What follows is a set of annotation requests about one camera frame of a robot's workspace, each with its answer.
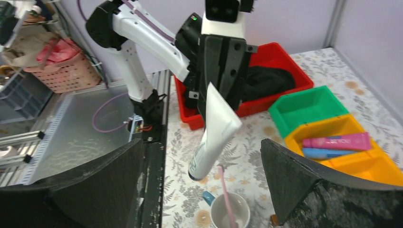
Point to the black cloth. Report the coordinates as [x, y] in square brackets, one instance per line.
[258, 82]

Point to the pink toothbrush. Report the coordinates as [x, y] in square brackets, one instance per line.
[231, 217]

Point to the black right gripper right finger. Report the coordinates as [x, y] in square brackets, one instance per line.
[307, 194]

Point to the grey storage crate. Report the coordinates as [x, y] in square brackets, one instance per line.
[22, 98]

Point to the white toothpaste tube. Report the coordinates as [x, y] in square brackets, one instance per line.
[221, 125]

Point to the yellow bin with toothpaste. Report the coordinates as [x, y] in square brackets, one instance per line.
[340, 125]

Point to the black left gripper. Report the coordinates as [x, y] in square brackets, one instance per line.
[222, 61]

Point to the pink laundry basket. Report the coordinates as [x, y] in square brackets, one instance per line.
[71, 75]

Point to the blue toothpaste tube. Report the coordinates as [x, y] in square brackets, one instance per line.
[324, 154]

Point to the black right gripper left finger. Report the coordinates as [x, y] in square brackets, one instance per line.
[97, 194]

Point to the pink toothpaste tube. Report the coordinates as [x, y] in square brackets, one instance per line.
[355, 141]

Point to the green plastic bin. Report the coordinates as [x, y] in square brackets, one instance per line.
[293, 110]

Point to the yellow bin with toothbrushes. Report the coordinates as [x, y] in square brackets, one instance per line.
[374, 165]

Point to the red plastic tray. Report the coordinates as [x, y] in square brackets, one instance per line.
[268, 55]

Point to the pink cloth in basket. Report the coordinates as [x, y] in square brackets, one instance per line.
[64, 50]

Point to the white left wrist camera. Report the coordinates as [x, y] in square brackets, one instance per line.
[226, 17]

